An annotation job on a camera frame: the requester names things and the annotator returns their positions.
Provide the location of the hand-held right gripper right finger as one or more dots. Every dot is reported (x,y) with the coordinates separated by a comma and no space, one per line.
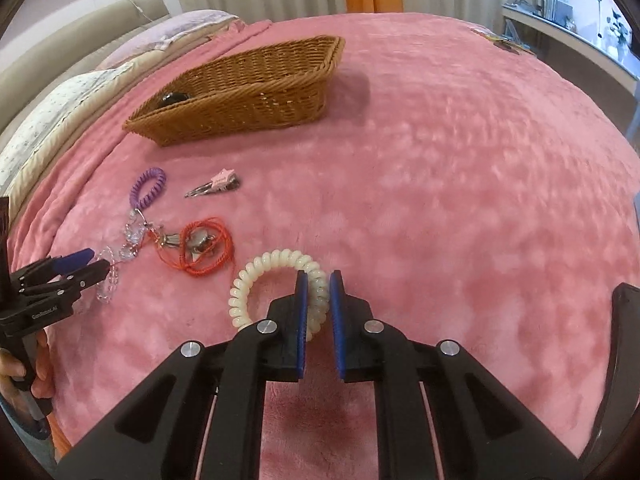
(336,320)

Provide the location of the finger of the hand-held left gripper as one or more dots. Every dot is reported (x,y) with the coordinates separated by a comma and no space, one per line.
(75,259)
(92,272)

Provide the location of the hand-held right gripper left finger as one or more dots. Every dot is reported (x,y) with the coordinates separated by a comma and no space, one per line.
(301,310)

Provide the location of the brown wicker basket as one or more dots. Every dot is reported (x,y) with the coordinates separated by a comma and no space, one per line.
(240,90)

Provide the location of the person's left hand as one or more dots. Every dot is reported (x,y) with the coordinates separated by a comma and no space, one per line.
(20,365)

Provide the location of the pink plush blanket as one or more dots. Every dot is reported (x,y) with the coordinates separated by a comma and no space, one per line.
(400,210)

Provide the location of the floral pillow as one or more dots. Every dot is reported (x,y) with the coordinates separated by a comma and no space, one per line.
(45,115)

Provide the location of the pink hair clip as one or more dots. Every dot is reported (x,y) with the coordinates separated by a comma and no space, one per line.
(215,184)

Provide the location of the black item in basket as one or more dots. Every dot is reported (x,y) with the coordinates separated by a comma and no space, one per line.
(172,98)

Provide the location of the beige headboard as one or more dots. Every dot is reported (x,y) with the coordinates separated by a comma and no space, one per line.
(60,30)

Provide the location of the lilac pillow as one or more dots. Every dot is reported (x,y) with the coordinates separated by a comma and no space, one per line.
(170,35)

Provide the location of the small items on blanket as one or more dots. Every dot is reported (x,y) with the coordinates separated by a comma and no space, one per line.
(500,40)

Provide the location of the white desk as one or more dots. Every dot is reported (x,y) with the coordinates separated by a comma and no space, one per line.
(575,40)

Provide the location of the white desk lamp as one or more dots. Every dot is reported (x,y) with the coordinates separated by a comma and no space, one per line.
(597,10)

